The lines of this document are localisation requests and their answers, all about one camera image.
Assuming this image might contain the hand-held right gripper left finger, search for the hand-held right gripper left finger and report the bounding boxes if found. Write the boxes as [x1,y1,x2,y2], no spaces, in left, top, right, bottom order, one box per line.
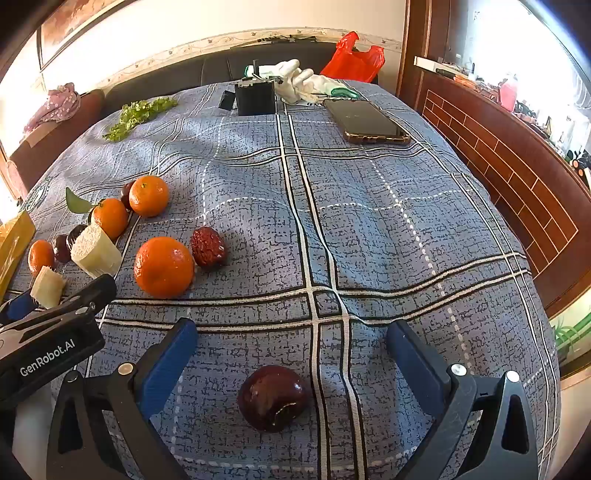
[46,318,199,480]

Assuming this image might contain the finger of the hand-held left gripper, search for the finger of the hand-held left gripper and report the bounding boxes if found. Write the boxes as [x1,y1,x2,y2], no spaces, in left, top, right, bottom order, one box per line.
[0,290,40,326]
[55,274,117,319]

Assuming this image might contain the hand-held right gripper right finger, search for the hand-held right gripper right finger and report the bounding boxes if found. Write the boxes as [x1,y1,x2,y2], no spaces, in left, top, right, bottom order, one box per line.
[386,319,540,480]

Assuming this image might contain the small sugarcane piece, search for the small sugarcane piece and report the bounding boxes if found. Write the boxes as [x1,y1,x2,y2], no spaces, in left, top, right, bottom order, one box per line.
[30,265,66,309]

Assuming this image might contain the thick sugarcane piece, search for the thick sugarcane piece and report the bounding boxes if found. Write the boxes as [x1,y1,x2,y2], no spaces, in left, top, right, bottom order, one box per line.
[70,223,123,279]

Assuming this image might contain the small orange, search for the small orange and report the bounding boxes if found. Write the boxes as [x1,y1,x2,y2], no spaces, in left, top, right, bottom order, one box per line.
[28,240,56,278]

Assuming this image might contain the yellow-edged white tray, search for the yellow-edged white tray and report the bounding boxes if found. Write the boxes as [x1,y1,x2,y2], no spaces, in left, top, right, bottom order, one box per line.
[0,212,37,301]

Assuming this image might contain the large orange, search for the large orange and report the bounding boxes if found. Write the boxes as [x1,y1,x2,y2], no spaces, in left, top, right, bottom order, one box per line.
[134,236,195,299]

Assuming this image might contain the orange with green leaf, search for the orange with green leaf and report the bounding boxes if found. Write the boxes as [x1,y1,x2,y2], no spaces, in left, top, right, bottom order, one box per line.
[65,187,130,241]

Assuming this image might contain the red date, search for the red date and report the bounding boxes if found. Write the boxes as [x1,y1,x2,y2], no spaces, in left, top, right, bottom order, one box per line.
[190,226,228,268]

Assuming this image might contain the blue plaid blanket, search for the blue plaid blanket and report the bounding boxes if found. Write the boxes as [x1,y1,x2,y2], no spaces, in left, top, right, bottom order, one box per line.
[0,79,561,480]

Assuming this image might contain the brown armchair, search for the brown armchair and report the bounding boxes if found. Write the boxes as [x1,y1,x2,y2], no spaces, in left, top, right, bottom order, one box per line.
[9,90,105,195]

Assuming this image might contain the green plant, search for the green plant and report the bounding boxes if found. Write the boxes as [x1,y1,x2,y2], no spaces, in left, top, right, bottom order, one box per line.
[551,314,591,365]

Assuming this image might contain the green lettuce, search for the green lettuce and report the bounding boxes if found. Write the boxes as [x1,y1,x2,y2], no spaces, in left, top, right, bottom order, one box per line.
[102,97,178,142]

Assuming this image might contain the pink floral cloth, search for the pink floral cloth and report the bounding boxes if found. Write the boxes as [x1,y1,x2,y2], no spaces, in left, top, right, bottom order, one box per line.
[23,83,81,134]

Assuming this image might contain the wooden cabinet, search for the wooden cabinet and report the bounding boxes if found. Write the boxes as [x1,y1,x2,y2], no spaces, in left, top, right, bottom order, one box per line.
[397,0,591,319]

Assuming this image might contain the dark sofa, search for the dark sofa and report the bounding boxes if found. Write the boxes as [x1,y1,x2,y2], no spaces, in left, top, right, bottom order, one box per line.
[104,39,379,121]

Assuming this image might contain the smartphone in brown case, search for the smartphone in brown case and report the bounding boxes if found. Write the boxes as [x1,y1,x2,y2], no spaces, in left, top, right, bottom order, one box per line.
[322,98,411,145]

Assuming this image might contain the black box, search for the black box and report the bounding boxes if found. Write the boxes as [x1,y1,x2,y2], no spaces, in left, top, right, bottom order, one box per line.
[235,76,277,116]

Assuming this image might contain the white gloves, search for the white gloves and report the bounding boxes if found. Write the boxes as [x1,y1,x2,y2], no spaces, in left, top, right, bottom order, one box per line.
[245,59,365,106]

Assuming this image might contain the red plastic bag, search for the red plastic bag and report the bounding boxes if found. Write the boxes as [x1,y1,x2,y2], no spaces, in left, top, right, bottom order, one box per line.
[320,31,385,84]

